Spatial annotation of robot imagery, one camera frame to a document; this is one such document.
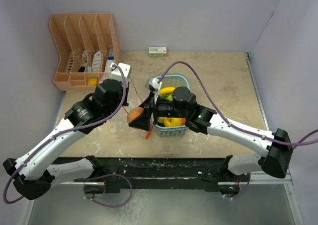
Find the clear zip top bag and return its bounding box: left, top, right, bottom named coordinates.
left=103, top=77, right=145, bottom=134

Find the peach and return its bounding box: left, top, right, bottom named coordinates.
left=126, top=107, right=144, bottom=124

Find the green white small box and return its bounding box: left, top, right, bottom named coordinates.
left=149, top=46, right=167, bottom=57

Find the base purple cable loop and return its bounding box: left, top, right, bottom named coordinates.
left=83, top=173, right=134, bottom=208

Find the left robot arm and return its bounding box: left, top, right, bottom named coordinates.
left=3, top=79, right=129, bottom=204

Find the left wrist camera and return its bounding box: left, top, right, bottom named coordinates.
left=104, top=63, right=131, bottom=81

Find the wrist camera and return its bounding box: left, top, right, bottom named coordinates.
left=146, top=77, right=162, bottom=103
left=104, top=63, right=131, bottom=81

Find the white blue box in organizer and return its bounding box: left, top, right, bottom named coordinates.
left=104, top=49, right=115, bottom=73

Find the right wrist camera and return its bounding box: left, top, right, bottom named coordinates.
left=146, top=77, right=162, bottom=103

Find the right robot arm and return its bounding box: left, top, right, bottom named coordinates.
left=127, top=87, right=293, bottom=181

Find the green custard apple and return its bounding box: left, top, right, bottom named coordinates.
left=163, top=93, right=173, bottom=101

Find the white bottle in organizer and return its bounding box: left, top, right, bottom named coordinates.
left=91, top=51, right=102, bottom=73

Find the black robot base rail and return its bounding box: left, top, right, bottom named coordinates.
left=49, top=156, right=274, bottom=193

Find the yellow banana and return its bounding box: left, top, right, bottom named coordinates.
left=159, top=87, right=175, bottom=96

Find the yellow apple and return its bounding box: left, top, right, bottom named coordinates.
left=163, top=117, right=182, bottom=127

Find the pink desk organizer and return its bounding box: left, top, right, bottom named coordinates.
left=49, top=13, right=121, bottom=91

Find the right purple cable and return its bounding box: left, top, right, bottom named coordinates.
left=156, top=61, right=318, bottom=146

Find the yellow small box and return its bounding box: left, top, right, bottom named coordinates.
left=88, top=78, right=98, bottom=86

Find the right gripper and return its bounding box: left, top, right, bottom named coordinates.
left=130, top=90, right=188, bottom=130

